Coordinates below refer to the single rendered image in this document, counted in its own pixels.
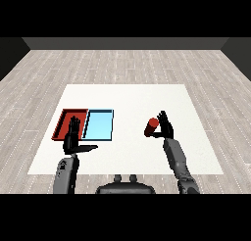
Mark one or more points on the small red can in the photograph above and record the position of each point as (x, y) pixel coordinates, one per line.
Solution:
(151, 127)

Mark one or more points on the red shallow open box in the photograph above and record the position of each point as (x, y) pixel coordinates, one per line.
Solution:
(67, 124)

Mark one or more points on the dark grey robot body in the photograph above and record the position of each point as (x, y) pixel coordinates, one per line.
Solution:
(125, 186)

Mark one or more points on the light blue shallow open box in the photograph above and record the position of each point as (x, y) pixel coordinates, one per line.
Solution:
(98, 124)

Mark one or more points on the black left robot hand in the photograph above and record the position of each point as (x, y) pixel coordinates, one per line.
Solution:
(72, 142)

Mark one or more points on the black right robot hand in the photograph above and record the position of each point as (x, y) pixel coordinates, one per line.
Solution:
(166, 127)

